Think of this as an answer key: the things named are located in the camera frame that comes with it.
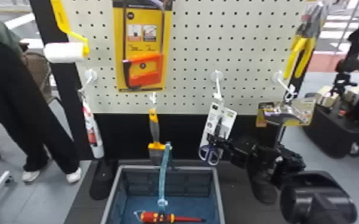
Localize yellow handled scraper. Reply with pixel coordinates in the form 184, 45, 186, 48
147, 93, 168, 166

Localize white pegboard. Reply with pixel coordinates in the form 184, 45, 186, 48
29, 0, 324, 205

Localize red screwdriver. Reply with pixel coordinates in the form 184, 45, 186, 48
134, 210, 206, 224

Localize yellow paint roller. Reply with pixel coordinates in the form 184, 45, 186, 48
43, 0, 91, 64

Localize yellow pliers on card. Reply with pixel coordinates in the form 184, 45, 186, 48
283, 1, 329, 96

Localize white and red tube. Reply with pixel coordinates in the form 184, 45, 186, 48
78, 71, 105, 159

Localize blue scissors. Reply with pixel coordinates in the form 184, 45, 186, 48
197, 99, 239, 166

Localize blue basket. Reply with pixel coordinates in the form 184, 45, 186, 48
100, 142, 226, 224

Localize orange hacksaw on yellow card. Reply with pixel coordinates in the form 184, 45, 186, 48
112, 0, 174, 94

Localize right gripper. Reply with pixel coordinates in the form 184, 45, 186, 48
207, 133, 256, 170

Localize person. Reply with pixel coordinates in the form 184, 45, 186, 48
0, 6, 83, 184

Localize silver trowel on card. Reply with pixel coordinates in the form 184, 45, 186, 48
255, 98, 317, 128

